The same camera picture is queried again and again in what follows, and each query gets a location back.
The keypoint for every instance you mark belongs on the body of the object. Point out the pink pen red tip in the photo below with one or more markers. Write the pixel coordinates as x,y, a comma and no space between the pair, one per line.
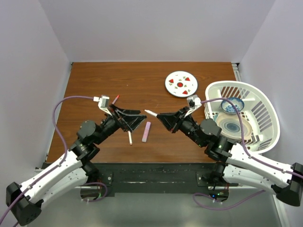
116,98

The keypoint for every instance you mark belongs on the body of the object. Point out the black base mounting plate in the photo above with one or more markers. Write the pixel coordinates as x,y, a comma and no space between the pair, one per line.
113,178

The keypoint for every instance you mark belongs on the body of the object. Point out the pink highlighter pen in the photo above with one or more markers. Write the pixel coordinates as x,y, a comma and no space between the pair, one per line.
146,132

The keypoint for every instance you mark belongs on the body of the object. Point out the aluminium frame rail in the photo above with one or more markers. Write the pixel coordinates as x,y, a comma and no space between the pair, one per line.
235,67

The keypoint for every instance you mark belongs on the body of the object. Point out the blue white bowl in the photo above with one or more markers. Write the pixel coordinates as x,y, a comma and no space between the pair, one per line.
232,104

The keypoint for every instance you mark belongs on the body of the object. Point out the white plastic dish rack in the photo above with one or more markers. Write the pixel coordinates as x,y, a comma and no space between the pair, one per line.
258,112

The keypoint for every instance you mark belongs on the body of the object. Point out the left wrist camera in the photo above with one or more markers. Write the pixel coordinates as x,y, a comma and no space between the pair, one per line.
103,102

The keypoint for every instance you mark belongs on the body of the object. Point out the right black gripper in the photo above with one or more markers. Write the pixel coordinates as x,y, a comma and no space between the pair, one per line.
172,121

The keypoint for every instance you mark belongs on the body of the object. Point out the beige plate in rack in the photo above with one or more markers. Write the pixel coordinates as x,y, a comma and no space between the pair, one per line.
231,128

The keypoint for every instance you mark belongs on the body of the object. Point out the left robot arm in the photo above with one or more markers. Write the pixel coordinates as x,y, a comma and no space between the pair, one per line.
72,169

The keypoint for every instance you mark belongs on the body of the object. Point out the white strawberry pattern plate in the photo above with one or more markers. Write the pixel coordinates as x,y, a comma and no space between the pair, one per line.
181,84

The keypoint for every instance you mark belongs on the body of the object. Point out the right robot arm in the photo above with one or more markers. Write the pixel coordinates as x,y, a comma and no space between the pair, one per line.
284,180

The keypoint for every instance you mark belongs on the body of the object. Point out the white pen peach tip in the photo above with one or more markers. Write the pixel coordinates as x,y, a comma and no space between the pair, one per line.
130,138

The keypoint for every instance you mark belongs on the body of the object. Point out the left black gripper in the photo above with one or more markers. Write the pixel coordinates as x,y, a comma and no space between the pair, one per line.
132,117

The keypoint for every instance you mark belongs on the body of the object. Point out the white pen black tip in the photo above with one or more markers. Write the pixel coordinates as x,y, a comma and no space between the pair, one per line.
151,113

